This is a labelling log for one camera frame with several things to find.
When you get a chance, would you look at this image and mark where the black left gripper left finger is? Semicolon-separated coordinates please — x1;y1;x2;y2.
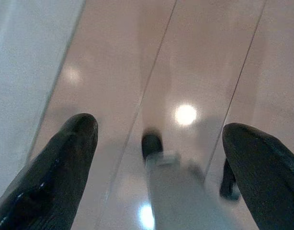
0;113;99;230

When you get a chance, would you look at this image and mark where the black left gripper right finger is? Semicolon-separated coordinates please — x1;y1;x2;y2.
222;122;294;230

